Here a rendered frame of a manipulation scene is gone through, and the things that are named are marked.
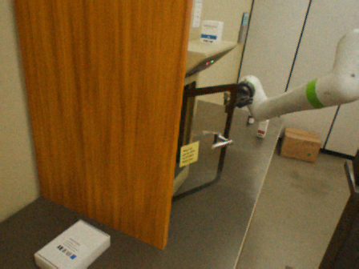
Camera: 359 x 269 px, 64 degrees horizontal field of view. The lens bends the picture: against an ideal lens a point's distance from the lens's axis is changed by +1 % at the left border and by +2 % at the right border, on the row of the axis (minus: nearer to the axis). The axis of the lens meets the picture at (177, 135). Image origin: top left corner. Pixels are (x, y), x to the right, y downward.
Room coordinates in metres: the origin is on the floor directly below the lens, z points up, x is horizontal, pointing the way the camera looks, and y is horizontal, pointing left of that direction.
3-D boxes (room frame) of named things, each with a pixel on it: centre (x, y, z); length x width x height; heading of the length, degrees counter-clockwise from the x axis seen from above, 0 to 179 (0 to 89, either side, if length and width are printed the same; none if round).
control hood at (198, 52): (0.85, -0.05, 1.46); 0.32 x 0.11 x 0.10; 158
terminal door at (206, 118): (0.83, -0.07, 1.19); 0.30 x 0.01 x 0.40; 131
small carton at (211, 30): (0.89, -0.07, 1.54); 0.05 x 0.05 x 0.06; 70
